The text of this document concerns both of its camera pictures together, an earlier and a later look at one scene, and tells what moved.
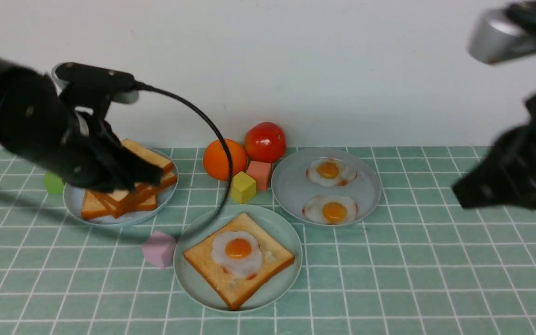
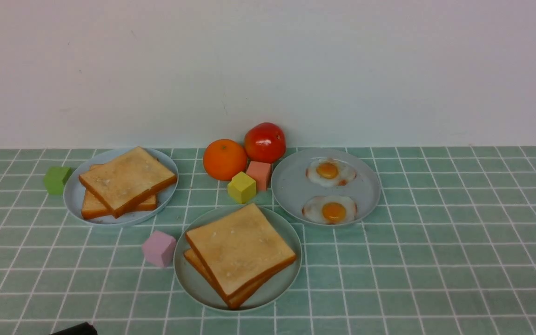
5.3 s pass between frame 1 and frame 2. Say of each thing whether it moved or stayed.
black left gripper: moved
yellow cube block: stayed
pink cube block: stayed
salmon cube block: stayed
